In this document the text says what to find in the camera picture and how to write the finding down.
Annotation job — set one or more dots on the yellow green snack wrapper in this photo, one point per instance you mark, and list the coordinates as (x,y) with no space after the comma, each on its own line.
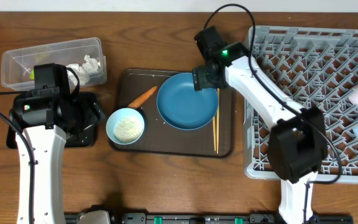
(32,75)

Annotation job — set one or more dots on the clear plastic waste bin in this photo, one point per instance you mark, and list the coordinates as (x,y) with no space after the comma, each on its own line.
(17,64)

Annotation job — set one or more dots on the white tissue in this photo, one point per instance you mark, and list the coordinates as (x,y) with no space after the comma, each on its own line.
(83,71)

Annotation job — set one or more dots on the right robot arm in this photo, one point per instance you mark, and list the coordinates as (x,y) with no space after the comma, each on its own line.
(296,144)

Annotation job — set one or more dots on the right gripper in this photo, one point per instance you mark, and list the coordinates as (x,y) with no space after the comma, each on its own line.
(200,81)

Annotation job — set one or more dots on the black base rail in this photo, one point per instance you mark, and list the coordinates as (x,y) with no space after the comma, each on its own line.
(139,217)

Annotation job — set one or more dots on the grey dishwasher rack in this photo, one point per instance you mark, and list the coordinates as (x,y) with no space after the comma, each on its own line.
(317,67)

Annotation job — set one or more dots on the light blue rice bowl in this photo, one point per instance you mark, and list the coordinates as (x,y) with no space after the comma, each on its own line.
(125,126)

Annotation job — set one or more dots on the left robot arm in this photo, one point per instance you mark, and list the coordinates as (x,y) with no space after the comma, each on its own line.
(45,122)

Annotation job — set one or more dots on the large blue plate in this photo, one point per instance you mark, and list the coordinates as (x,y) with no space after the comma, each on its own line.
(182,107)

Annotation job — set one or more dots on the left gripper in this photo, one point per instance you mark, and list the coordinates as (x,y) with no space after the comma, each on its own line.
(100,114)

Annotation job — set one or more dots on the black plastic tray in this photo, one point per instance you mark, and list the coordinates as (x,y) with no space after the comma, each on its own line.
(85,139)

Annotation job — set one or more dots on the brown serving tray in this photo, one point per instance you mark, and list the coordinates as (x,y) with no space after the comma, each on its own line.
(159,136)

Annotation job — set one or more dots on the orange carrot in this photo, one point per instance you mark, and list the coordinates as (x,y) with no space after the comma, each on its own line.
(139,101)

